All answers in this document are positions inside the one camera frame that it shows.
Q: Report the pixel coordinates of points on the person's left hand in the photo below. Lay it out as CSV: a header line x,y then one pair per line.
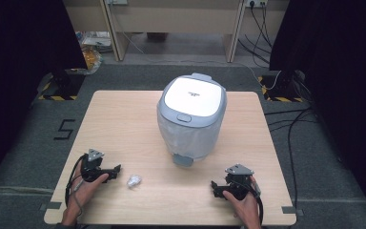
x,y
84,191

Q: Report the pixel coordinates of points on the grey tape strip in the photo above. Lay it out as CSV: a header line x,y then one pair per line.
x,y
292,210
51,205

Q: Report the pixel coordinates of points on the person's right hand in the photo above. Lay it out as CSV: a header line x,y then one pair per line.
x,y
246,210

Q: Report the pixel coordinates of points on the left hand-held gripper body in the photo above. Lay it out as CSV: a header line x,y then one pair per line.
x,y
91,165

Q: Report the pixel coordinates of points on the beige wooden desk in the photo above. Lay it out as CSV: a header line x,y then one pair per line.
x,y
174,19

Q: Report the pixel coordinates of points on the crumpled clear plastic wrapper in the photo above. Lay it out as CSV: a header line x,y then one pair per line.
x,y
133,181

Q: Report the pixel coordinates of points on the clear plastic bags pile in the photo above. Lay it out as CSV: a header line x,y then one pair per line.
x,y
91,51

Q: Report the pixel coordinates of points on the grey white pedal trash can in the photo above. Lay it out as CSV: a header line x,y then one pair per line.
x,y
191,117

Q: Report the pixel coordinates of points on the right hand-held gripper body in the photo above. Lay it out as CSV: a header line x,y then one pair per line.
x,y
239,181

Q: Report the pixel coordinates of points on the black stand base striped tape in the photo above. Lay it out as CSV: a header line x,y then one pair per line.
x,y
61,86
281,87

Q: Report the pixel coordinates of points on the black curtain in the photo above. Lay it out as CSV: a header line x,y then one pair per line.
x,y
336,79
25,63

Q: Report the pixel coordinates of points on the white wall socket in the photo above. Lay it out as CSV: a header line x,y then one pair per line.
x,y
256,3

